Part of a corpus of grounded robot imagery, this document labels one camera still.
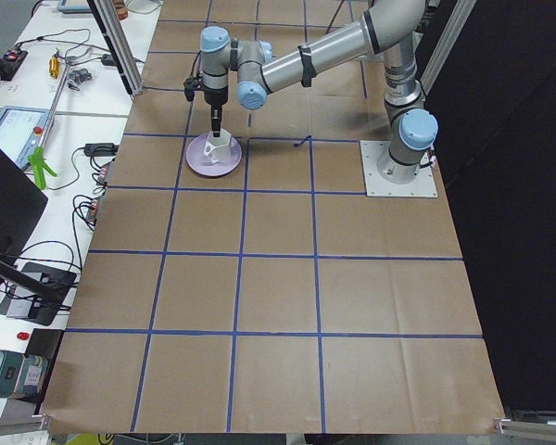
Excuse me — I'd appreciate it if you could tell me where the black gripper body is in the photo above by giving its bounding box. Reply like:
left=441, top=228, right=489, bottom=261
left=183, top=76, right=228, bottom=108

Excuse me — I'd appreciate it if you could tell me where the blue teach pendant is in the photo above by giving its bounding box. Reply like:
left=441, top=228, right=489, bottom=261
left=0, top=106, right=48, bottom=170

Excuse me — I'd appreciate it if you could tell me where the aluminium frame post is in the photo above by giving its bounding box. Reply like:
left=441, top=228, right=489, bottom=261
left=87, top=0, right=144, bottom=96

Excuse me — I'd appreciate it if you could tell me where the brown paper table cover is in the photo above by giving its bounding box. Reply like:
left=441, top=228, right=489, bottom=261
left=43, top=1, right=502, bottom=434

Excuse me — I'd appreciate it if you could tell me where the black monitor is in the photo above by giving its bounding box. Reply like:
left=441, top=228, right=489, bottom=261
left=0, top=130, right=50, bottom=312

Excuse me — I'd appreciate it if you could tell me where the white faceted cup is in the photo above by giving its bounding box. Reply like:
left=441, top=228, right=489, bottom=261
left=203, top=129, right=232, bottom=165

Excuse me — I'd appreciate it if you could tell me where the green reacher grabber tool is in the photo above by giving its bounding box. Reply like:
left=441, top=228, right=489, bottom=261
left=28, top=57, right=73, bottom=190

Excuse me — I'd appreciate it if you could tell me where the lavender plate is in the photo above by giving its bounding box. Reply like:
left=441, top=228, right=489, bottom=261
left=185, top=129, right=242, bottom=177

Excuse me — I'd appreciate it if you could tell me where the yellow tool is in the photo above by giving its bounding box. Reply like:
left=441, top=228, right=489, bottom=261
left=48, top=54, right=60, bottom=79

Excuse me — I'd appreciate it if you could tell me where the black power adapter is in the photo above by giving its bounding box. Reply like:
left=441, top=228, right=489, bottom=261
left=83, top=143, right=119, bottom=158

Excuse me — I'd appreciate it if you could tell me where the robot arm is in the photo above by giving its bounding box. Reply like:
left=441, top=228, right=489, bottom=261
left=183, top=1, right=438, bottom=184

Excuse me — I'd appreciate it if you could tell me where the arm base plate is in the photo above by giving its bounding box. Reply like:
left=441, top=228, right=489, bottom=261
left=360, top=140, right=438, bottom=198

